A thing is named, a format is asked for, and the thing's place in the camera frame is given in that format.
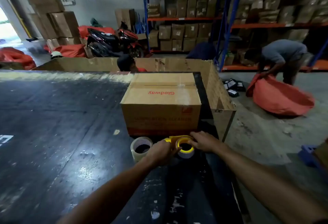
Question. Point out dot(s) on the pile of black packets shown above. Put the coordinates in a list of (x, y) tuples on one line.
[(232, 86)]

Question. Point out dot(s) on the white helmet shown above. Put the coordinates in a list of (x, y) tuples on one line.
[(56, 54)]

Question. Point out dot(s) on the blue and orange shelf rack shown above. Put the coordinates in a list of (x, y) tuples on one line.
[(228, 19)]

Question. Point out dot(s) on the clear packing tape roll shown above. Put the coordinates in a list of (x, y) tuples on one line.
[(135, 152)]

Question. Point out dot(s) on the black and red motorcycle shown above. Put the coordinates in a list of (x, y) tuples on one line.
[(107, 43)]

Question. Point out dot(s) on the yellow tape dispenser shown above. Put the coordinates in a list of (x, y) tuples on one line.
[(179, 139)]

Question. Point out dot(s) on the brown cardboard piece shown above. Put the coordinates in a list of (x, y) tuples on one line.
[(322, 154)]

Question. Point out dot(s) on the taped cardboard box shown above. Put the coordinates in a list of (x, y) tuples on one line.
[(161, 103)]

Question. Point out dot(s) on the person's left forearm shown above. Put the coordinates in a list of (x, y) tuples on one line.
[(112, 193)]

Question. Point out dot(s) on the person's left fingers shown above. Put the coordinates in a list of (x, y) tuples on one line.
[(172, 150)]

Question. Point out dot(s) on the rows of shelved cardboard boxes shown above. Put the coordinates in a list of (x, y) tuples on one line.
[(194, 8)]

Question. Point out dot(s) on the person's right hand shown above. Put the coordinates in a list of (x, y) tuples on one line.
[(208, 143)]

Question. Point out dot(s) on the large red sack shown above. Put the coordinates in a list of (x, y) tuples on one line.
[(279, 98)]

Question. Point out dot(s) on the person's right fingers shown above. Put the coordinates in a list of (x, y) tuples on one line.
[(196, 139)]

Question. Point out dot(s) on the stack of large cardboard boxes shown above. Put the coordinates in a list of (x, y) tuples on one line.
[(56, 21)]

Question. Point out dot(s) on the person's right forearm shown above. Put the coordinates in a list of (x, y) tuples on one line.
[(261, 180)]

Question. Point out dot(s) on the person's left hand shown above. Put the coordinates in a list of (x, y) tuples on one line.
[(158, 153)]

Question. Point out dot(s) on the large open cardboard bin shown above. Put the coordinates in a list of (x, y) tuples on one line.
[(220, 93)]

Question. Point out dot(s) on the blue plastic crate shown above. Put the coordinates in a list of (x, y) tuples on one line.
[(307, 154)]

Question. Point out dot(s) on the tape roll in dispenser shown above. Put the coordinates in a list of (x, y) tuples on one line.
[(188, 154)]

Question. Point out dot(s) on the upright cardboard box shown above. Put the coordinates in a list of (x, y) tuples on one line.
[(125, 18)]

